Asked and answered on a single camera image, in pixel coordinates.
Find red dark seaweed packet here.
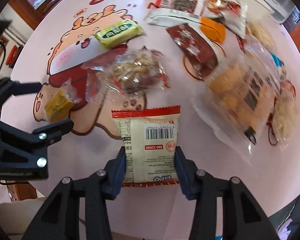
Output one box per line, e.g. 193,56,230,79
147,0,197,13

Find green candy packet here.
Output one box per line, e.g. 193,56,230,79
95,19,144,49

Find cream red cracker packet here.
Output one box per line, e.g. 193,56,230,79
111,105,180,187

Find clear bag orange biscuits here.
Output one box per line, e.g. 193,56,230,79
193,55,277,163

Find white barcode snack packet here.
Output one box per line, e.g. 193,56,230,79
146,8,201,28

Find clear mixed nuts packet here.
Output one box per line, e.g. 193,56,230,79
82,47,171,101

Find black cable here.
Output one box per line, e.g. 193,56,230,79
0,39,7,83

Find pale rice cracker packet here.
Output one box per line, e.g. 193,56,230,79
247,22,277,54

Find dark red snack packet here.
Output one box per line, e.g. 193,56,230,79
166,23,218,79

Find orange snack packet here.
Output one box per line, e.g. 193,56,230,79
199,17,226,43

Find clear rice cake packet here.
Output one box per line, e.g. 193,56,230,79
267,80,299,152

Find red white snack bag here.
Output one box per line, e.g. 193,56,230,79
193,0,248,39

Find small yellow snack packet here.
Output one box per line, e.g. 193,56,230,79
44,78,81,124

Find blue snack packet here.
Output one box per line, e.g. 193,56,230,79
271,53,285,67

